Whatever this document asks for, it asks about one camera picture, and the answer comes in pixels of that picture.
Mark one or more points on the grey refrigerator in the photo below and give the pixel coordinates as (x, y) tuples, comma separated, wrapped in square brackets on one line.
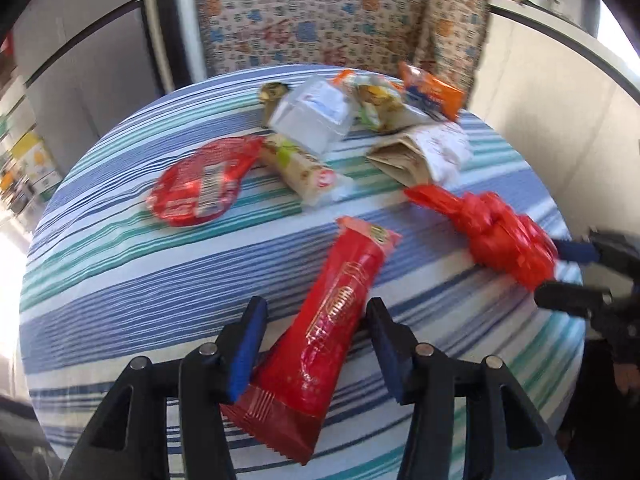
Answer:
[(90, 60)]

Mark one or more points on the striped tablecloth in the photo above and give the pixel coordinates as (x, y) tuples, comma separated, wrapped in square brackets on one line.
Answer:
[(150, 280)]

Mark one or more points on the clear plastic box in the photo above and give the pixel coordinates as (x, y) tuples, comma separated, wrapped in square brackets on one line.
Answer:
[(310, 115)]

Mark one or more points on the white counter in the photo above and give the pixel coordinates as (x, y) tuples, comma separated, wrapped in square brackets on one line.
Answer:
[(540, 110)]

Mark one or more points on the small printed blanket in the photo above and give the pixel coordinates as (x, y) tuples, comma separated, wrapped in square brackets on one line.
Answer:
[(455, 35)]

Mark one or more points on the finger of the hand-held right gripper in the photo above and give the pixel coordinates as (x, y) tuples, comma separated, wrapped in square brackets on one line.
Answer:
[(575, 251), (565, 297)]

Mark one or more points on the folded white paper bag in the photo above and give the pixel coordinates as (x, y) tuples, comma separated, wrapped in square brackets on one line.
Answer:
[(430, 152)]

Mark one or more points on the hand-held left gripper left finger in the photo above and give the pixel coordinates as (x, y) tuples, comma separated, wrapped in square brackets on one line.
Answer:
[(247, 345)]

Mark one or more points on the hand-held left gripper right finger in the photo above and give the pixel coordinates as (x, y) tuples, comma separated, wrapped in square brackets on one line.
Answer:
[(387, 350)]

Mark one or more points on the knotted red plastic bag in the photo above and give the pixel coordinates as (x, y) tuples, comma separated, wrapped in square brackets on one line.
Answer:
[(500, 235)]

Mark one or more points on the white green food wrapper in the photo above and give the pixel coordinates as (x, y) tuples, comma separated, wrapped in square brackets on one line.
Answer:
[(300, 170)]

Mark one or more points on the long red snack wrapper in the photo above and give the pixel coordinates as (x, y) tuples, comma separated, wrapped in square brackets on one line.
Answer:
[(335, 320)]

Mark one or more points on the large printed blanket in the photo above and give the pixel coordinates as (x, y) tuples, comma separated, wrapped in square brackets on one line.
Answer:
[(310, 25)]

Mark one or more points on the crumpled white yellow chip bag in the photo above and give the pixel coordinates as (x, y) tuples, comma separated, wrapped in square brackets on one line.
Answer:
[(380, 105)]

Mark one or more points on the orange snack packet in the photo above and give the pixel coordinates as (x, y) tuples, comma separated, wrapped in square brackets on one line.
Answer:
[(435, 92)]

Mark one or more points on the dark gold wrapper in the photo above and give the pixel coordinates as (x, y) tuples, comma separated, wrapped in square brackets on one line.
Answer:
[(272, 92)]

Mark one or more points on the storage shelving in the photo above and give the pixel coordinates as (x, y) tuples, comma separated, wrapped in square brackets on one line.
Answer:
[(30, 160)]

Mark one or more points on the round red food package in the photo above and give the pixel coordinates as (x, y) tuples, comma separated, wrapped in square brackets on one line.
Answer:
[(200, 185)]

